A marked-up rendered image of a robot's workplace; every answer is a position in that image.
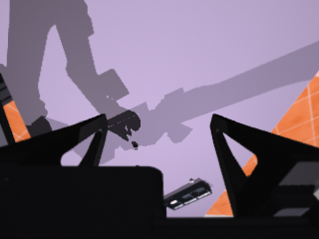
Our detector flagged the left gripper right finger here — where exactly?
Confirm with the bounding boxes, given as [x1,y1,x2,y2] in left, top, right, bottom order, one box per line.
[209,114,319,217]

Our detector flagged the dark grey three-compartment bin rack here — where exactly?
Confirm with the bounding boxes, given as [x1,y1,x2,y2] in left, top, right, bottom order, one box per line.
[163,181,212,210]

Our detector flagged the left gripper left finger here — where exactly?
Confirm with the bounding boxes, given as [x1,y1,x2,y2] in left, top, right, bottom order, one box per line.
[0,114,109,165]

